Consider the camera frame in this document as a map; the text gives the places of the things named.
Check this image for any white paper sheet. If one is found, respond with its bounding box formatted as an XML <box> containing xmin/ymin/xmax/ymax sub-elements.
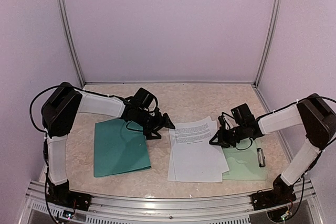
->
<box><xmin>167</xmin><ymin>116</ymin><xmax>229</xmax><ymax>183</ymax></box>

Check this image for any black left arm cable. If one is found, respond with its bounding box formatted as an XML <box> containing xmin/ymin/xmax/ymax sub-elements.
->
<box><xmin>28</xmin><ymin>84</ymin><xmax>124</xmax><ymax>133</ymax></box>

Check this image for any light green clipboard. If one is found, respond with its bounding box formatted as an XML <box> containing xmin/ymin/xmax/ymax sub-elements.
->
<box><xmin>222</xmin><ymin>139</ymin><xmax>267</xmax><ymax>180</ymax></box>

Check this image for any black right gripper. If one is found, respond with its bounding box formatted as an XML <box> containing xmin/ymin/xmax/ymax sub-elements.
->
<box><xmin>209</xmin><ymin>124</ymin><xmax>246</xmax><ymax>148</ymax></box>

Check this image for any right aluminium frame post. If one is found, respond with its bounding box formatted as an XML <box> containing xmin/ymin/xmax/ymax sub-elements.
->
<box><xmin>254</xmin><ymin>0</ymin><xmax>281</xmax><ymax>89</ymax></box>

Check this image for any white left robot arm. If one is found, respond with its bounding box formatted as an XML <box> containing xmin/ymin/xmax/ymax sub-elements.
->
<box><xmin>41</xmin><ymin>82</ymin><xmax>175</xmax><ymax>206</ymax></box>

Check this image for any dark green folder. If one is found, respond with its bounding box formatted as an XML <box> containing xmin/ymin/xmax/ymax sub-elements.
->
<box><xmin>94</xmin><ymin>119</ymin><xmax>151</xmax><ymax>178</ymax></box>

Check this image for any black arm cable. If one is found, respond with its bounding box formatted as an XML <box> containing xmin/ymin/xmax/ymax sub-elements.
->
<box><xmin>296</xmin><ymin>95</ymin><xmax>336</xmax><ymax>120</ymax></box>
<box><xmin>28</xmin><ymin>84</ymin><xmax>124</xmax><ymax>133</ymax></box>

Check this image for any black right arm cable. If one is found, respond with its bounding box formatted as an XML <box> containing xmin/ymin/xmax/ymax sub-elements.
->
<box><xmin>296</xmin><ymin>95</ymin><xmax>336</xmax><ymax>120</ymax></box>

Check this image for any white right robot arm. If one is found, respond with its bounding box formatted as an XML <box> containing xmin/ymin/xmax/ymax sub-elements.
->
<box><xmin>209</xmin><ymin>93</ymin><xmax>335</xmax><ymax>205</ymax></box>

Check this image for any front aluminium rail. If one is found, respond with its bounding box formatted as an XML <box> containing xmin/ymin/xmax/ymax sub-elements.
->
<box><xmin>25</xmin><ymin>179</ymin><xmax>321</xmax><ymax>224</ymax></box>

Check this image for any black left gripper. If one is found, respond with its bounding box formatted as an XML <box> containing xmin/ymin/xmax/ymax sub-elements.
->
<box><xmin>135</xmin><ymin>109</ymin><xmax>175</xmax><ymax>140</ymax></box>

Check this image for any aluminium frame post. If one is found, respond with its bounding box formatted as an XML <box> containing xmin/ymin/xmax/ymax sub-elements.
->
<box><xmin>254</xmin><ymin>0</ymin><xmax>281</xmax><ymax>89</ymax></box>
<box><xmin>57</xmin><ymin>0</ymin><xmax>86</xmax><ymax>87</ymax></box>

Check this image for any left aluminium frame post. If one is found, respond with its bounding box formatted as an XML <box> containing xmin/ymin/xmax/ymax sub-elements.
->
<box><xmin>57</xmin><ymin>0</ymin><xmax>86</xmax><ymax>87</ymax></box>

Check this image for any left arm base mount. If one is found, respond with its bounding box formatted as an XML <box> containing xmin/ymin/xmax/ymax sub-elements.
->
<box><xmin>47</xmin><ymin>178</ymin><xmax>92</xmax><ymax>211</ymax></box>

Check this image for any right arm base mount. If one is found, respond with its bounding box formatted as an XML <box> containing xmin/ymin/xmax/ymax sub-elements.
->
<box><xmin>250</xmin><ymin>175</ymin><xmax>297</xmax><ymax>210</ymax></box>

